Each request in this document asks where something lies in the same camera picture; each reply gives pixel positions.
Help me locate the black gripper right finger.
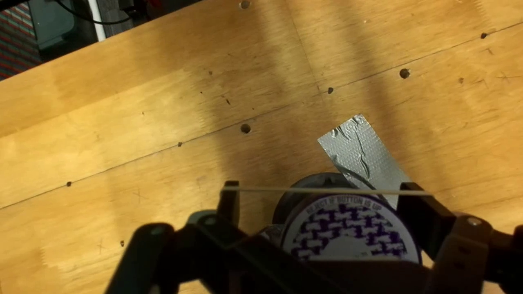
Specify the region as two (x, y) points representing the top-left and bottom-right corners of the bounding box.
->
(396, 181), (523, 294)

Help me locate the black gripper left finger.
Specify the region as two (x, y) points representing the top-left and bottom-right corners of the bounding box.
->
(105, 179), (307, 294)

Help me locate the brown cup with printed lid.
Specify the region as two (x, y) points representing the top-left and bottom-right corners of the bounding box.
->
(270, 171), (423, 265)

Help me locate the white strip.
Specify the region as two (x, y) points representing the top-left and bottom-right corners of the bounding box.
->
(87, 0), (108, 42)

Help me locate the gray duct tape piece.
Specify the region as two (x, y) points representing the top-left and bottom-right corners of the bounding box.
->
(315, 112), (414, 208)

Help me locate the black cable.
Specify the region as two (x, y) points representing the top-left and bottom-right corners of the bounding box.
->
(54, 0), (136, 25)

